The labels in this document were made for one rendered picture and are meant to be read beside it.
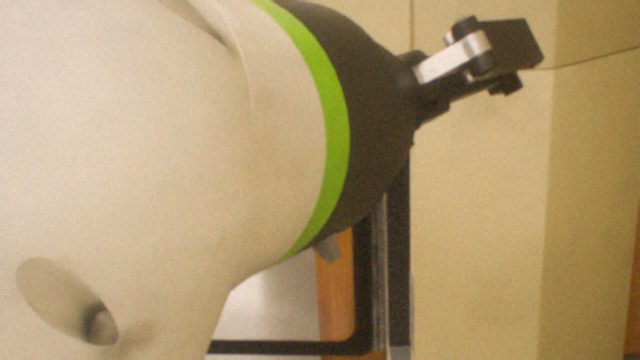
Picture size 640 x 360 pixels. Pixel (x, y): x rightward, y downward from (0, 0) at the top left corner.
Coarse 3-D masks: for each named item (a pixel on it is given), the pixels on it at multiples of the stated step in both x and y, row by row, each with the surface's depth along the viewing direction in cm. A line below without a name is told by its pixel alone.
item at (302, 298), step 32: (352, 256) 98; (256, 288) 101; (288, 288) 100; (320, 288) 100; (352, 288) 99; (224, 320) 103; (256, 320) 102; (288, 320) 102; (320, 320) 101; (352, 320) 101
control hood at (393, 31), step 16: (304, 0) 57; (320, 0) 57; (336, 0) 57; (352, 0) 57; (368, 0) 57; (384, 0) 57; (400, 0) 57; (352, 16) 57; (368, 16) 57; (384, 16) 57; (400, 16) 57; (368, 32) 58; (384, 32) 58; (400, 32) 58; (400, 48) 58
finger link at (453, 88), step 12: (444, 84) 37; (456, 84) 38; (468, 84) 38; (480, 84) 39; (492, 84) 40; (504, 84) 42; (516, 84) 42; (444, 96) 37; (456, 96) 38; (468, 96) 40; (432, 108) 36; (444, 108) 37; (420, 120) 35; (432, 120) 37
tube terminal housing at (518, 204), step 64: (448, 0) 57; (512, 0) 57; (576, 0) 59; (576, 64) 62; (448, 128) 61; (512, 128) 61; (576, 128) 64; (448, 192) 62; (512, 192) 63; (576, 192) 67; (448, 256) 64; (512, 256) 65; (576, 256) 70; (448, 320) 66; (512, 320) 67; (576, 320) 73
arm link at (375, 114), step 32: (288, 0) 25; (320, 32) 24; (352, 32) 26; (352, 64) 24; (384, 64) 27; (352, 96) 23; (384, 96) 26; (352, 128) 23; (384, 128) 26; (352, 160) 23; (384, 160) 26; (352, 192) 25; (384, 192) 28; (352, 224) 28; (320, 256) 28
